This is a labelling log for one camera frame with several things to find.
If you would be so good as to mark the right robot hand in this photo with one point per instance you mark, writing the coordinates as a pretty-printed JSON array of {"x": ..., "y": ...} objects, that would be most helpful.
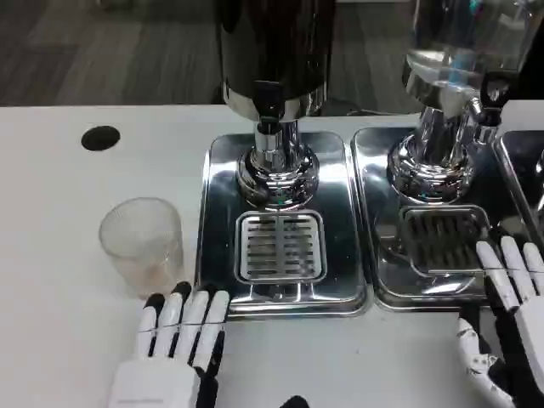
[{"x": 525, "y": 314}]

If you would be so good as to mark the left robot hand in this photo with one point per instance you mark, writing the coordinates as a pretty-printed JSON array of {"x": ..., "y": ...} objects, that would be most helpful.
[{"x": 170, "y": 323}]

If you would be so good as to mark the clear ribbed glass cup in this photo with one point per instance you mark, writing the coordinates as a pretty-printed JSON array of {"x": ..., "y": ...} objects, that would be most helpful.
[{"x": 140, "y": 246}]

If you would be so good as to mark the steel slotted drip grid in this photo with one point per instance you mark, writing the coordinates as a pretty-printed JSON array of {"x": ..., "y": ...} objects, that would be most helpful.
[
  {"x": 442, "y": 238},
  {"x": 278, "y": 246}
]

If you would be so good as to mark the steel drip tray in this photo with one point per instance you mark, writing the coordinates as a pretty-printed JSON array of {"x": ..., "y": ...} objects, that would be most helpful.
[
  {"x": 523, "y": 170},
  {"x": 374, "y": 204},
  {"x": 340, "y": 221}
]

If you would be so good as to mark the black round counter hole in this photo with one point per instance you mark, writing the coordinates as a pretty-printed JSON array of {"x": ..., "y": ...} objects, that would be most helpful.
[{"x": 100, "y": 138}]

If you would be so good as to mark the black dispenser tap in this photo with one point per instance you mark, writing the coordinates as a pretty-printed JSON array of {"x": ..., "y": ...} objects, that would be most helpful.
[
  {"x": 495, "y": 91},
  {"x": 268, "y": 100}
]

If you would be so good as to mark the clear drink dispenser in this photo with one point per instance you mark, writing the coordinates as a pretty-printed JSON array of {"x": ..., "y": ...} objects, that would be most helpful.
[{"x": 442, "y": 85}]

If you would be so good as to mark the dark drink dispenser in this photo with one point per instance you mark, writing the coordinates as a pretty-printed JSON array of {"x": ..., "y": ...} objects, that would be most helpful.
[{"x": 276, "y": 51}]

